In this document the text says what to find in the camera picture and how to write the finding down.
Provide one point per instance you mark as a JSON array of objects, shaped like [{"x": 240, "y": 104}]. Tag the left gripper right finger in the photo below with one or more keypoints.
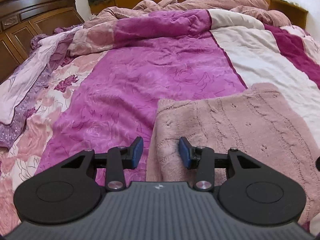
[{"x": 201, "y": 159}]

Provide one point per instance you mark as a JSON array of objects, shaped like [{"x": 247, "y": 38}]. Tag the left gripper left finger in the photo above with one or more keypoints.
[{"x": 122, "y": 158}]

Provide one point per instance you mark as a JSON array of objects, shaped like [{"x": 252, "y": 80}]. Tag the pink knit cardigan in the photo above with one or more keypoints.
[{"x": 258, "y": 121}]

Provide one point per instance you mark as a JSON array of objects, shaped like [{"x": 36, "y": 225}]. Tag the purple pink patchwork quilt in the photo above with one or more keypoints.
[{"x": 106, "y": 91}]

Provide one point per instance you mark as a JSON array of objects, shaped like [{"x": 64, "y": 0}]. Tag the lilac floral pillowcase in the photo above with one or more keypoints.
[{"x": 18, "y": 91}]

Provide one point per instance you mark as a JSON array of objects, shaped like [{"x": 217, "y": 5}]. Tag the pink rumpled blanket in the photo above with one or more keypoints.
[{"x": 255, "y": 8}]

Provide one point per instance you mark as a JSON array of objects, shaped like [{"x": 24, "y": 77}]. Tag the dark wooden headboard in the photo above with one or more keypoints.
[{"x": 21, "y": 20}]

